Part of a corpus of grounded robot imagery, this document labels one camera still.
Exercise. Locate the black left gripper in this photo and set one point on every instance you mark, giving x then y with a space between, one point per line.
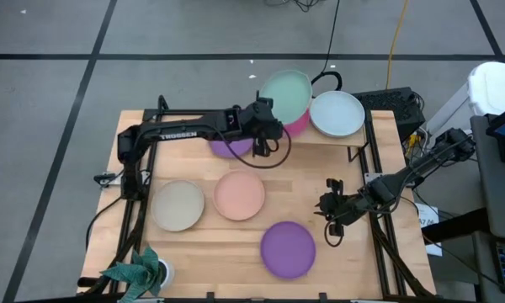
263 124

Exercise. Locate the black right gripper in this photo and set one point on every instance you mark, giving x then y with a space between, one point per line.
347 207

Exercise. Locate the magenta pink plate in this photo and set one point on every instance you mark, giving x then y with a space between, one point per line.
299 126

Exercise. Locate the mint green plate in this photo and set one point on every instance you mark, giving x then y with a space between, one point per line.
288 94

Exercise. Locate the purple plate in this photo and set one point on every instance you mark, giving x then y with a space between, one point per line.
229 149
288 250

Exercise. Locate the salmon pink plate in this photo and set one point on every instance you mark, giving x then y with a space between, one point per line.
238 195

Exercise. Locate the light blue plate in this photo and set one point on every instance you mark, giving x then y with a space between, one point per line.
336 113

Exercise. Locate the beige plate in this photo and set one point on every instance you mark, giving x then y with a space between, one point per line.
177 205

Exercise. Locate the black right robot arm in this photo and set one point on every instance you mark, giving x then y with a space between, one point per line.
404 177

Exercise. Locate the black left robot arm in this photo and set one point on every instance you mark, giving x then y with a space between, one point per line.
177 134

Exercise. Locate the white paper sheet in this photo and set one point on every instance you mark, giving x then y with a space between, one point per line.
429 219

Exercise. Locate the black computer case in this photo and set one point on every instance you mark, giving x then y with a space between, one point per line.
387 103

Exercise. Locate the black cart leg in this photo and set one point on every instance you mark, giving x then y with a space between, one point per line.
454 225

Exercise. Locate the grey-white panel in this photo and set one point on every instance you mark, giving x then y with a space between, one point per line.
446 113

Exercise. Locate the grey metal cart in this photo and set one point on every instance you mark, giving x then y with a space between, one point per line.
494 198

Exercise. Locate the white plant pot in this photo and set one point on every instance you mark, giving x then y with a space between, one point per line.
167 273

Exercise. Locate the green paper plant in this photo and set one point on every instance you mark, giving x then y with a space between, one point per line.
139 273

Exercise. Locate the white round container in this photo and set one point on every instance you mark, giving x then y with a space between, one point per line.
494 86

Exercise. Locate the metal mounting bracket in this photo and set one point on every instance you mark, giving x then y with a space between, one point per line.
372 177
109 179

